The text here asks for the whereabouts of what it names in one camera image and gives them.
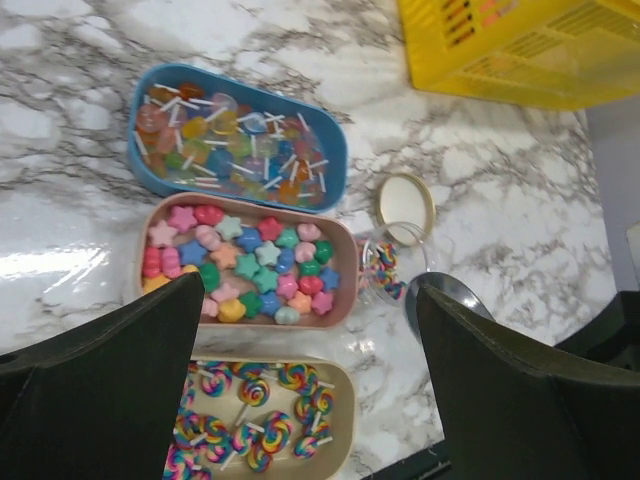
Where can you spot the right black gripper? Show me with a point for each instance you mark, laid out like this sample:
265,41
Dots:
612,337

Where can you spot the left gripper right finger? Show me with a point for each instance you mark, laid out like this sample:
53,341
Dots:
515,408

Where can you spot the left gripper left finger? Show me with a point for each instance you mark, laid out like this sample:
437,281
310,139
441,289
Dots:
100,401

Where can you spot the beige tray rainbow lollipops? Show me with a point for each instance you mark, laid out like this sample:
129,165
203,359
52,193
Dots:
262,419

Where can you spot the pink tray star candies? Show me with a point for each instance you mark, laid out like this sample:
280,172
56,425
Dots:
260,266

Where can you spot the blue tray clear lollipops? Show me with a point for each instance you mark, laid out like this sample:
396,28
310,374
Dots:
191,131

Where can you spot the clear glass jar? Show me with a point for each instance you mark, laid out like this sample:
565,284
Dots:
390,257

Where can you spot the yellow plastic basket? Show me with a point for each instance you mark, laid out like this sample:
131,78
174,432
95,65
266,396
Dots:
558,55

